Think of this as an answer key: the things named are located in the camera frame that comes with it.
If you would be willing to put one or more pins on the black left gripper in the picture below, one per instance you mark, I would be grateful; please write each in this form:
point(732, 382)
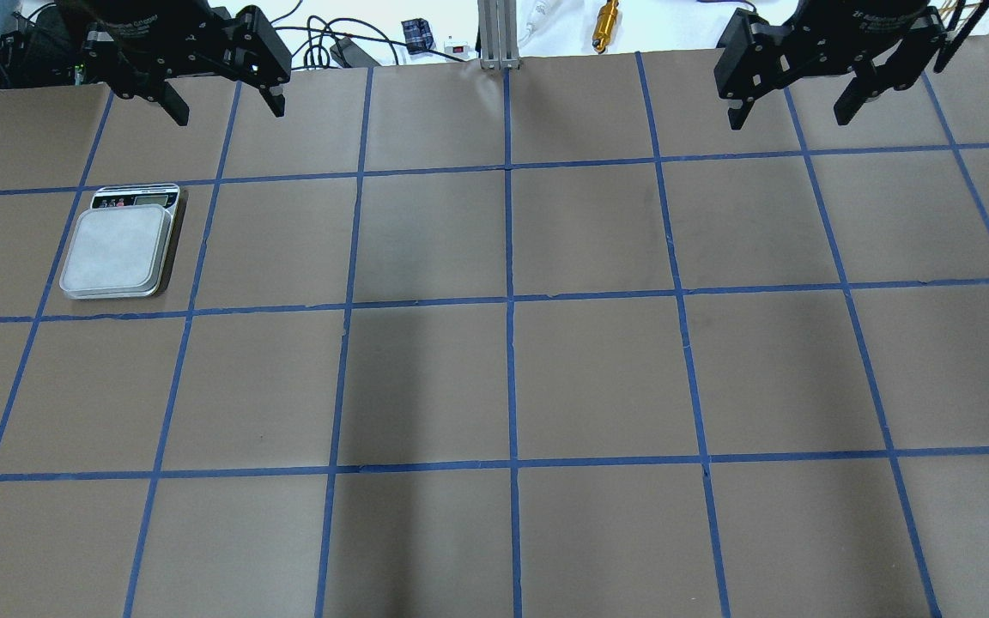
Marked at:
point(136, 19)

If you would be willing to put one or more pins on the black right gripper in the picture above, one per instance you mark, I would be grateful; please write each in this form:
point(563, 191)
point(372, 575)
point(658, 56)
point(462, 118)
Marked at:
point(876, 19)

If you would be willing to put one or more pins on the aluminium frame post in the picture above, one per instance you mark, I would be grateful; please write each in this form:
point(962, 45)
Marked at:
point(497, 40)

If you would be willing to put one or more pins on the black power adapter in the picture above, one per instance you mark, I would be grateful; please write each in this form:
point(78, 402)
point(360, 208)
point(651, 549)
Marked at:
point(417, 36)

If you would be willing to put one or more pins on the silver digital kitchen scale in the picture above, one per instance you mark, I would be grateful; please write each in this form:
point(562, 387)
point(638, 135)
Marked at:
point(120, 245)

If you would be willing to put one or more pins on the white power strip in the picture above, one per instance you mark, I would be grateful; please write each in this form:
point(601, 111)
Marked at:
point(459, 48)

